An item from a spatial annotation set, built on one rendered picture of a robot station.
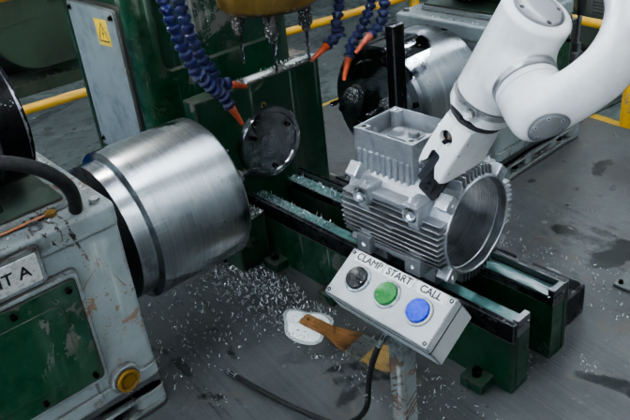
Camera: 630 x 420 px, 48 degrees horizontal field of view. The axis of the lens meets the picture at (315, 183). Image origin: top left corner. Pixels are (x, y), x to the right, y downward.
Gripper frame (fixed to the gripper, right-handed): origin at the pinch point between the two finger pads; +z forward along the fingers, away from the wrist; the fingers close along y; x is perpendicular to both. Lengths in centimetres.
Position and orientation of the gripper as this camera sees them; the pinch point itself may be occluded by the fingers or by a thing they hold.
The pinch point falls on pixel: (433, 184)
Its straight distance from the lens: 103.9
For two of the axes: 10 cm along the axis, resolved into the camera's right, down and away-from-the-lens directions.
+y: 7.4, -3.8, 5.5
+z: -2.5, 6.1, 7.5
